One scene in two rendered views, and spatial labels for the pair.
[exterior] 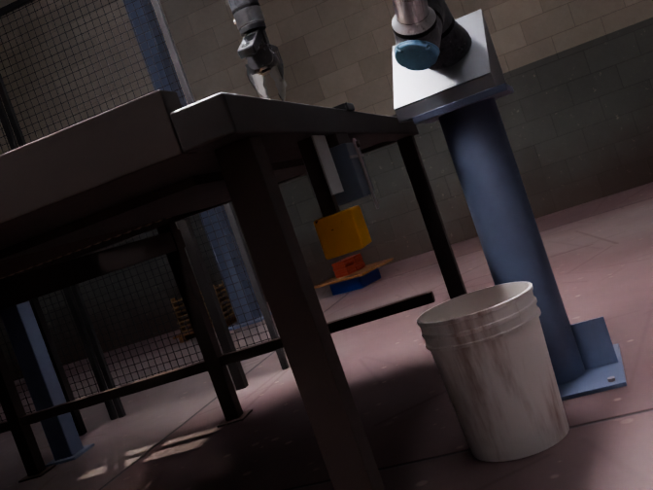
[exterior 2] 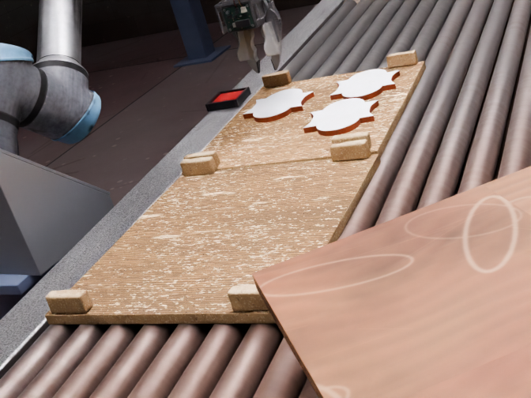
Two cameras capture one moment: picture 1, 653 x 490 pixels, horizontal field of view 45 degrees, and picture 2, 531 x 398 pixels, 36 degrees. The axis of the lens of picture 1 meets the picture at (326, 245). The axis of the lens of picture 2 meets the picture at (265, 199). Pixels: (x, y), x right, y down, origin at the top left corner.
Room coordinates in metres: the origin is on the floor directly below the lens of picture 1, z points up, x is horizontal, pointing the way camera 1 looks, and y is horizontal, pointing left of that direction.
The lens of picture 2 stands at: (3.59, 0.23, 1.41)
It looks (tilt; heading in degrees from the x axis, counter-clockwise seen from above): 24 degrees down; 192
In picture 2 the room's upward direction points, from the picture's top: 17 degrees counter-clockwise
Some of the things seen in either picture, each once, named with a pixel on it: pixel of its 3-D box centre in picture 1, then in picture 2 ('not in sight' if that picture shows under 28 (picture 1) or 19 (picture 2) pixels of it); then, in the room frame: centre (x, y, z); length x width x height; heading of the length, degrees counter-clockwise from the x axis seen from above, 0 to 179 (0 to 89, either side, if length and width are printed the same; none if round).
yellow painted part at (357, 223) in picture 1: (329, 193); not in sight; (1.56, -0.04, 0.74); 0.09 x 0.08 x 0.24; 165
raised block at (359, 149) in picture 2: not in sight; (349, 150); (2.44, 0.14, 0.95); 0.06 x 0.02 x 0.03; 73
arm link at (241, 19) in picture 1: (248, 19); not in sight; (2.13, 0.00, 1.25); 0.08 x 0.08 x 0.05
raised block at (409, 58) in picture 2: not in sight; (401, 59); (2.03, 0.25, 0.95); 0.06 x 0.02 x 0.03; 74
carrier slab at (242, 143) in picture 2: not in sight; (311, 117); (2.18, 0.07, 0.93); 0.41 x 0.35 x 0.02; 164
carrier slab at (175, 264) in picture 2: not in sight; (225, 232); (2.58, -0.05, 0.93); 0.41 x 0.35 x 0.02; 163
